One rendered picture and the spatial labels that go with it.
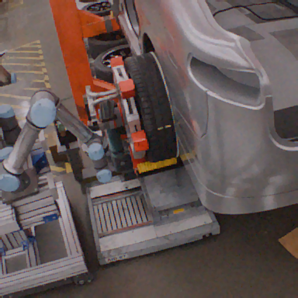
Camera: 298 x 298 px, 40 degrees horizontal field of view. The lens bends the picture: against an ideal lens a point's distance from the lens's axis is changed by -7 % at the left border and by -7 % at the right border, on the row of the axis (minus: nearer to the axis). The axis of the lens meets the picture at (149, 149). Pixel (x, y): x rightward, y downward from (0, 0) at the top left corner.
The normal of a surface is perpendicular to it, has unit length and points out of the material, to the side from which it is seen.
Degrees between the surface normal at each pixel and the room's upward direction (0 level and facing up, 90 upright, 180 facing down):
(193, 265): 0
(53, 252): 0
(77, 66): 90
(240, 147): 89
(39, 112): 85
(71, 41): 90
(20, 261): 0
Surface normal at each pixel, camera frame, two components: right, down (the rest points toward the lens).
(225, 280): -0.15, -0.79
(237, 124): -0.30, 0.60
